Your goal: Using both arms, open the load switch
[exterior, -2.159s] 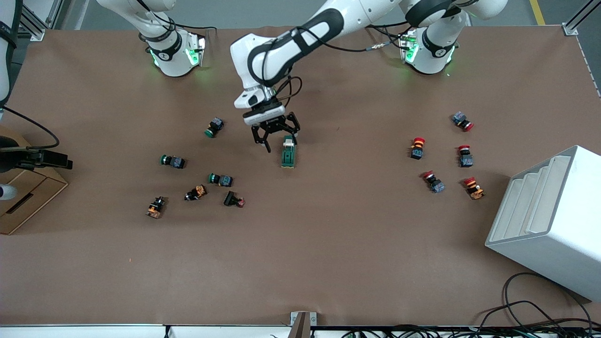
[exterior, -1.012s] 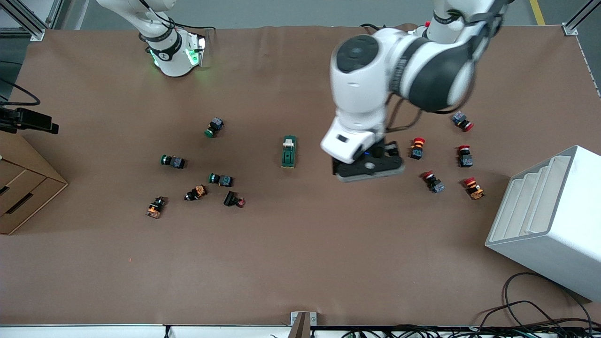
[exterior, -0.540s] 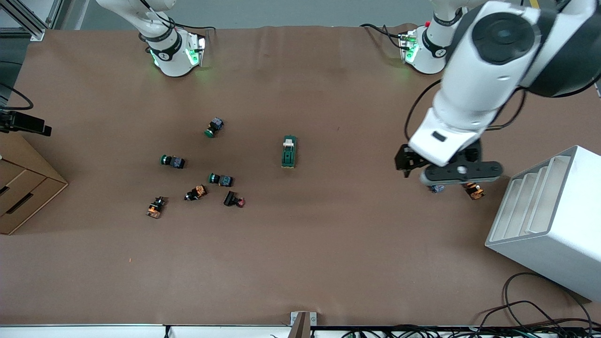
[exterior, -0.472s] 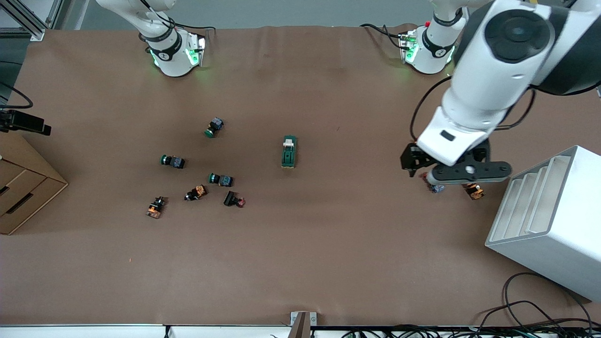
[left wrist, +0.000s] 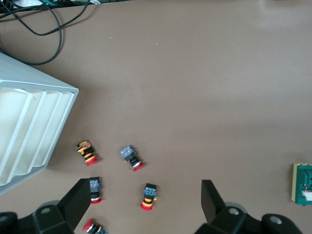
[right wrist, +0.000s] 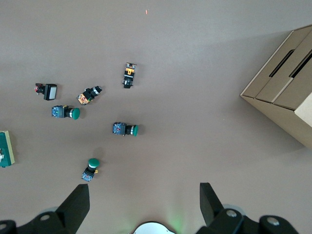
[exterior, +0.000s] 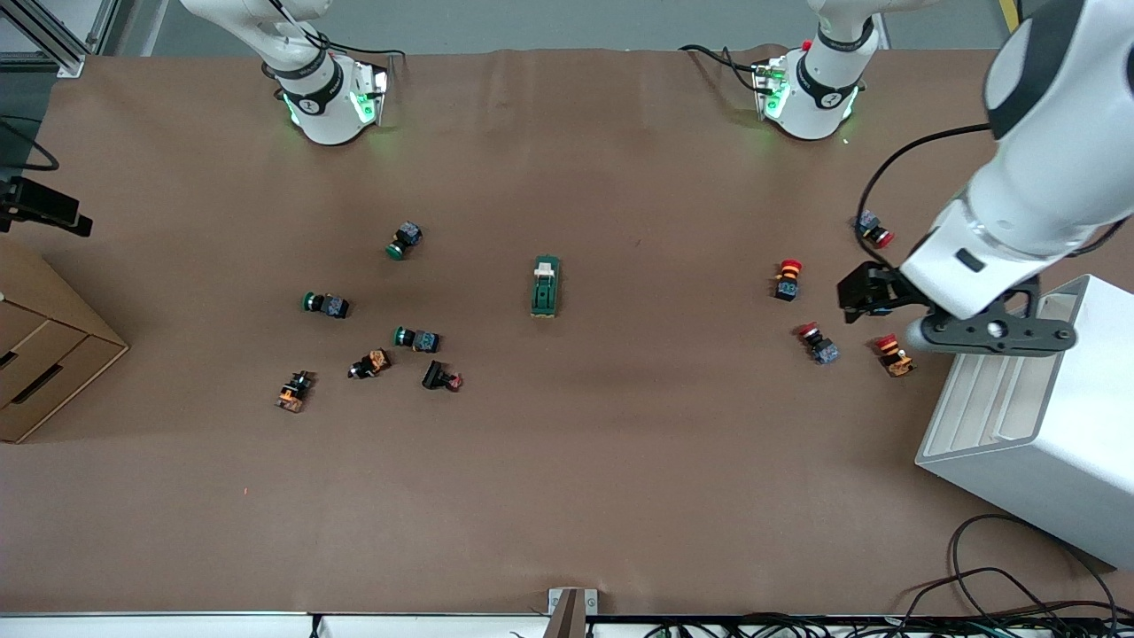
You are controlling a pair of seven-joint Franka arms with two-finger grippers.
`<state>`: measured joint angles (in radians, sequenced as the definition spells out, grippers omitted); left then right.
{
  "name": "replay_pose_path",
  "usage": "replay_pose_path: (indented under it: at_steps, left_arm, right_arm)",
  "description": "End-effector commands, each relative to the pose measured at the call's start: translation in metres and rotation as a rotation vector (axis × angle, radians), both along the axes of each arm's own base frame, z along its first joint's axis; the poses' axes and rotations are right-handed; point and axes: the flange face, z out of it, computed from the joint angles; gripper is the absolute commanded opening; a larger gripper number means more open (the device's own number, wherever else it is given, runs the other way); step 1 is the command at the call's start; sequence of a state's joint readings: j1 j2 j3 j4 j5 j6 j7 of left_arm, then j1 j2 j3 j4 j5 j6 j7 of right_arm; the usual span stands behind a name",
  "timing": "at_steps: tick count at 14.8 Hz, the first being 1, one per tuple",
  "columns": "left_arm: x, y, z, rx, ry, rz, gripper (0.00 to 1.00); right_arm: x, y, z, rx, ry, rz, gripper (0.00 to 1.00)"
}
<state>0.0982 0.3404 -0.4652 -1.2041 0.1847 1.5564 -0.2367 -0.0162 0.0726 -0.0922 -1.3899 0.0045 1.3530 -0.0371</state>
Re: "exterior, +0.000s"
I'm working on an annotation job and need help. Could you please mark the black looped floor cable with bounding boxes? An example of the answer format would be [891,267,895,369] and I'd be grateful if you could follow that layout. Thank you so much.
[897,514,1121,621]

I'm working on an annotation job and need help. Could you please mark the white slotted sorting rack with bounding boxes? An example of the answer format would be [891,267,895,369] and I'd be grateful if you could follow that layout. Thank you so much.
[915,274,1134,571]

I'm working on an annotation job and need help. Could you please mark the metal table edge bracket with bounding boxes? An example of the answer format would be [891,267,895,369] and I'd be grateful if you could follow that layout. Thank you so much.
[547,587,599,638]

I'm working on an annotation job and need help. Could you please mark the red mushroom button blue block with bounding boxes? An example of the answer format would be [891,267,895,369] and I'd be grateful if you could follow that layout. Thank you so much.
[854,210,896,249]
[796,323,841,366]

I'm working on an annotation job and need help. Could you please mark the brown cardboard box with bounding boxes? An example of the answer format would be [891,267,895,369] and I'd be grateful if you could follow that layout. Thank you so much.
[0,237,130,444]

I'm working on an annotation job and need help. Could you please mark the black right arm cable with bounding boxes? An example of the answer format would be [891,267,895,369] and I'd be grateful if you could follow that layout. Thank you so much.
[0,115,60,175]

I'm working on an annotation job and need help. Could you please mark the black base cable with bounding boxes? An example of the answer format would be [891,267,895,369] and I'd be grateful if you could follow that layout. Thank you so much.
[270,0,408,61]
[678,44,765,91]

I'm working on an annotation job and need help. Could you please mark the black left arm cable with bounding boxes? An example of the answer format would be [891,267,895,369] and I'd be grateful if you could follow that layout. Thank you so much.
[854,122,995,268]

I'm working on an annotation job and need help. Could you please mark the black cable bundle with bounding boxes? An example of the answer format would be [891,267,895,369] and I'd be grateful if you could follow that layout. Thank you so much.
[642,611,1134,638]

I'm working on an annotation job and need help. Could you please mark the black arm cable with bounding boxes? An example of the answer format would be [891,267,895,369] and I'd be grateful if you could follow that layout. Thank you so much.
[0,115,60,175]
[854,122,995,268]

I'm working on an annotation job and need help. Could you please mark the aluminium frame profile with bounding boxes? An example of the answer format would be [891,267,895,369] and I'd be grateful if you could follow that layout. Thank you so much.
[0,0,123,79]

